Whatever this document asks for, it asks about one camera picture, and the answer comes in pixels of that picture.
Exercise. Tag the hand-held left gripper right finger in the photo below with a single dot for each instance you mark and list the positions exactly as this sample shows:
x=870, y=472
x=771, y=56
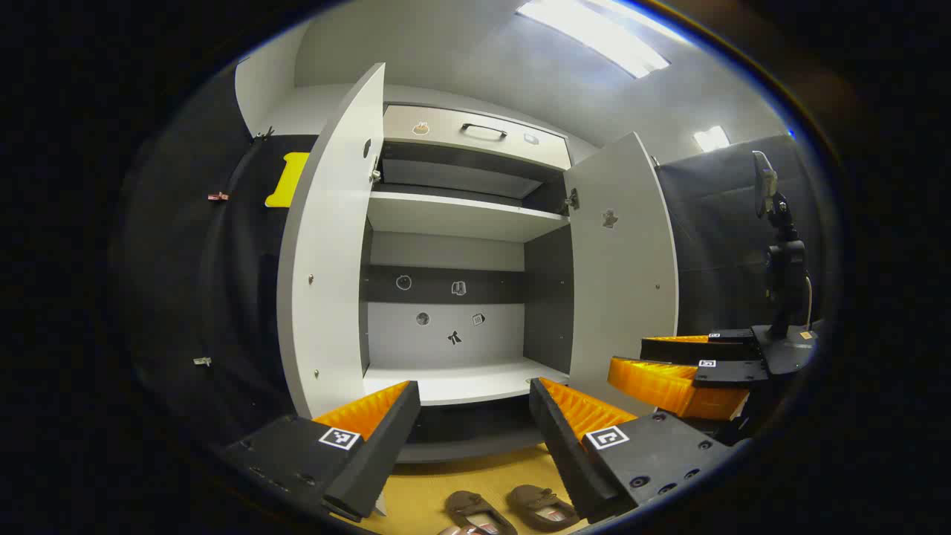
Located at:
x=565, y=453

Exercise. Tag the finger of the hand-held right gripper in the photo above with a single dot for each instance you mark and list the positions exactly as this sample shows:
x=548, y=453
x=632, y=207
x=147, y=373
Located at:
x=654, y=386
x=683, y=351

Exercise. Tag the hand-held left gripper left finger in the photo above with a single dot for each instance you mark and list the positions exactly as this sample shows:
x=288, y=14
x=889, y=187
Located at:
x=379, y=453

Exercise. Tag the brown fuzzy shoe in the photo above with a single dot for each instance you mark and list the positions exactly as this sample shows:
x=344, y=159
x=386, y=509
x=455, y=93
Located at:
x=542, y=509
x=475, y=513

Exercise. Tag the grey and white shoe cabinet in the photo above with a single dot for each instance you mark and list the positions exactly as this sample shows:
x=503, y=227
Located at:
x=446, y=342

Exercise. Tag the metal door hinge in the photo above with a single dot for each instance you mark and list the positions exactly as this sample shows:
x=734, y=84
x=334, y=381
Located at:
x=572, y=199
x=375, y=175

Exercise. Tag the white cabinet shelf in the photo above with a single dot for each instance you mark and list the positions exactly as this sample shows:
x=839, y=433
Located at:
x=453, y=215

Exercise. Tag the small ceiling light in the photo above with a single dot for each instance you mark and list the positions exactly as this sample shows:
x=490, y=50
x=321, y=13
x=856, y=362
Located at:
x=712, y=139

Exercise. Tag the long ceiling light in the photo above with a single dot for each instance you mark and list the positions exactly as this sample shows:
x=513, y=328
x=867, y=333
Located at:
x=594, y=33

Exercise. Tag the small black clip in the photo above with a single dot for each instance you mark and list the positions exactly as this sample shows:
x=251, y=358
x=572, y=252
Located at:
x=262, y=134

